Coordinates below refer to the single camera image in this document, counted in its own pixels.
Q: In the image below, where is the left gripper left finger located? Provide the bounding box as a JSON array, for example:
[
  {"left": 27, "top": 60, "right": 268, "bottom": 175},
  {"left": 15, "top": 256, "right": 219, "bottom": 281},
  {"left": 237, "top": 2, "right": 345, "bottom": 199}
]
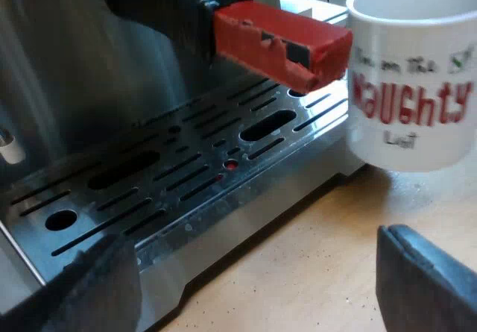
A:
[{"left": 0, "top": 233, "right": 143, "bottom": 332}]

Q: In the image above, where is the white mug with red and black print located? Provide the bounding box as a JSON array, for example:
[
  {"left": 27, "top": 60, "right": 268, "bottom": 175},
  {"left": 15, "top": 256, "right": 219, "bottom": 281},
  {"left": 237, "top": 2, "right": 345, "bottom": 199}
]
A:
[{"left": 344, "top": 0, "right": 477, "bottom": 173}]

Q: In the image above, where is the steel espresso machine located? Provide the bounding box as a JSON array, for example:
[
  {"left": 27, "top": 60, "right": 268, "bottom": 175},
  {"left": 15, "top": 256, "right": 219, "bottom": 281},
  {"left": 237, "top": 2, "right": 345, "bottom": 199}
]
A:
[{"left": 0, "top": 0, "right": 366, "bottom": 332}]

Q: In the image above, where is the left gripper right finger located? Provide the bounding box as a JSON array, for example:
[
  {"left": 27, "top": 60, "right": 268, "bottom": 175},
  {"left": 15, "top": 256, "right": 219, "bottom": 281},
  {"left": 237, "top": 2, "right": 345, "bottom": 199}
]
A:
[{"left": 376, "top": 224, "right": 477, "bottom": 332}]

